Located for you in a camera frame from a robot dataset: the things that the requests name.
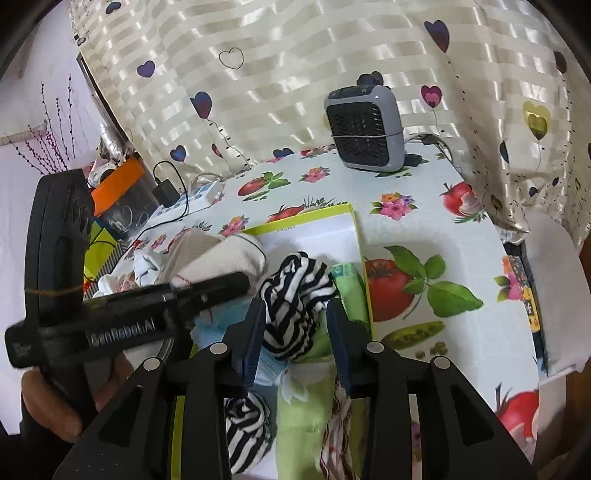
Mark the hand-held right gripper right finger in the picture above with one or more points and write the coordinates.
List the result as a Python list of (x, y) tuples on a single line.
[(339, 346)]

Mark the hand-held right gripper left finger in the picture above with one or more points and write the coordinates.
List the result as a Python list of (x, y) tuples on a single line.
[(254, 341)]

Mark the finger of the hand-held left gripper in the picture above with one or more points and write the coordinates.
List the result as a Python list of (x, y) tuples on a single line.
[(207, 290)]

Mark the blue face mask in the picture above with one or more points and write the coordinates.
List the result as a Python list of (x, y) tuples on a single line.
[(270, 369)]

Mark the beige sock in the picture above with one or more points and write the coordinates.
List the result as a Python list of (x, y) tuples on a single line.
[(217, 254)]

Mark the black white striped sock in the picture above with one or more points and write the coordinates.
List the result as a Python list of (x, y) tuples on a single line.
[(295, 314), (249, 429)]

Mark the light green cloth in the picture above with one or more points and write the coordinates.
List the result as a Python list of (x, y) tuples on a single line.
[(300, 429)]

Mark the red patterned cloth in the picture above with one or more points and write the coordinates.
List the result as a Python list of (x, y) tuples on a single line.
[(337, 438)]

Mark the yellow-green cardboard box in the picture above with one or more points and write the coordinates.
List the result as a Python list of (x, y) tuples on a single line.
[(314, 230)]

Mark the person's left hand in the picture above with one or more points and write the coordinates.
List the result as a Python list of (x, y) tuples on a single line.
[(51, 410)]

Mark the green gift box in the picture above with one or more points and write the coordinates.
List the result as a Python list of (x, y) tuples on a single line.
[(99, 249)]

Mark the clear storage bin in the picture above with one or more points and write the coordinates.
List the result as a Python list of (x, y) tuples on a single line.
[(129, 212)]

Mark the white blue power strip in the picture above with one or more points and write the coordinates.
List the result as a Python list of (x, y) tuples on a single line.
[(203, 194)]

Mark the black charger adapter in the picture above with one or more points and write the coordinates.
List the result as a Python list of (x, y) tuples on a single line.
[(165, 194)]

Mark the purple dried branches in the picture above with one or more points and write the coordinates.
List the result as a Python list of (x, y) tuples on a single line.
[(55, 138)]

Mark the silver foil bag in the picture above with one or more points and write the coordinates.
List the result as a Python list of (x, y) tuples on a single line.
[(115, 143)]

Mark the printed tablecloth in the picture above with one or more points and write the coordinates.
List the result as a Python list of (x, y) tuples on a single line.
[(429, 221)]

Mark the small grey heater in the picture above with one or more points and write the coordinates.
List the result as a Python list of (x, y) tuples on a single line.
[(364, 129)]

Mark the heart print curtain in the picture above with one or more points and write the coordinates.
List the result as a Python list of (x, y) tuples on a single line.
[(323, 55)]

